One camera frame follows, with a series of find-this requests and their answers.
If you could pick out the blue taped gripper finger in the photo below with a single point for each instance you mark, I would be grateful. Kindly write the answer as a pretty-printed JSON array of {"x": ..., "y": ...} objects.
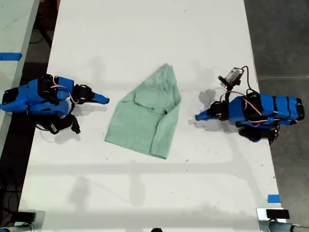
[
  {"x": 100, "y": 96},
  {"x": 205, "y": 117},
  {"x": 99, "y": 100},
  {"x": 205, "y": 113}
]

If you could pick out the pale green T-shirt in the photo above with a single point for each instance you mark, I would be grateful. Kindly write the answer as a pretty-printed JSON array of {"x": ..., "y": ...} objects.
[{"x": 142, "y": 120}]

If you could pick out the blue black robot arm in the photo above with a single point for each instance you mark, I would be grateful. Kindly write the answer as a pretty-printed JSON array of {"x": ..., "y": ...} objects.
[
  {"x": 36, "y": 99},
  {"x": 265, "y": 111}
]

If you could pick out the long blue tape strip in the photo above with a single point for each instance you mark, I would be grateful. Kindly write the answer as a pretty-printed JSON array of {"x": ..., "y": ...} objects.
[{"x": 9, "y": 56}]

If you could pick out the white side table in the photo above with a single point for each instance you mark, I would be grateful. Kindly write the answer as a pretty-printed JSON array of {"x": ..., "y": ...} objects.
[{"x": 12, "y": 29}]

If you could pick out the small blue tape square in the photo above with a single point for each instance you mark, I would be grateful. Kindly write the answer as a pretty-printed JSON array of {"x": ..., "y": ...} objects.
[{"x": 274, "y": 198}]

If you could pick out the small black box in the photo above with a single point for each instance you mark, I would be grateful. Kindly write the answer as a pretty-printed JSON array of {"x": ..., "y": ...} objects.
[
  {"x": 277, "y": 213},
  {"x": 25, "y": 215}
]

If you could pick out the small black round object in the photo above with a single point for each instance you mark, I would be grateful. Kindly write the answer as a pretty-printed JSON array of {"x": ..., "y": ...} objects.
[{"x": 157, "y": 230}]

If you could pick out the grey pipe with blue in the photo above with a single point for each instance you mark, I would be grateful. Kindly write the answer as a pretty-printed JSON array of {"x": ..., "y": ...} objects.
[
  {"x": 17, "y": 228},
  {"x": 282, "y": 227}
]

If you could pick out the black camera stalk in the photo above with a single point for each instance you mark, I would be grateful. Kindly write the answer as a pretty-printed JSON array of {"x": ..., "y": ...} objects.
[
  {"x": 227, "y": 94},
  {"x": 71, "y": 108}
]

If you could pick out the black camera box white label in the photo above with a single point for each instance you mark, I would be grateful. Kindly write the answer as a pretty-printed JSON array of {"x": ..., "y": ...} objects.
[{"x": 64, "y": 124}]

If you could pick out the silver black camera box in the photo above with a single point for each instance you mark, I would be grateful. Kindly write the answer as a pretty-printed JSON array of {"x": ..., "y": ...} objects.
[{"x": 233, "y": 76}]

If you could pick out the shiny metal bracket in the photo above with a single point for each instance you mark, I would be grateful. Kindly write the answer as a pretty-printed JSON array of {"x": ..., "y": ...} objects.
[
  {"x": 40, "y": 217},
  {"x": 260, "y": 213}
]

